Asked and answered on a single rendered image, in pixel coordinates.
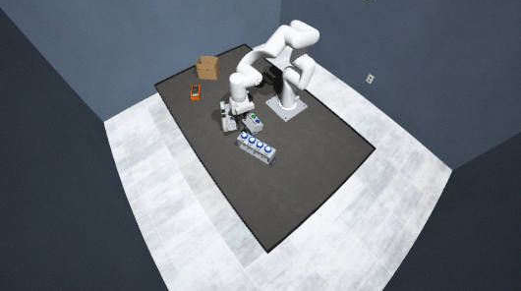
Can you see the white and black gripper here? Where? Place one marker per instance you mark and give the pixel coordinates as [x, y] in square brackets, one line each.
[232, 111]

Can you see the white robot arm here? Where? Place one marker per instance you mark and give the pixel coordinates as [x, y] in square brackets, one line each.
[298, 75]

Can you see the small brown cardboard box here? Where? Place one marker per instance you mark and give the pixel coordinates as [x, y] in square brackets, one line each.
[208, 71]

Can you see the white control panel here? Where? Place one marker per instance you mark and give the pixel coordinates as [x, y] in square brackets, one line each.
[252, 124]

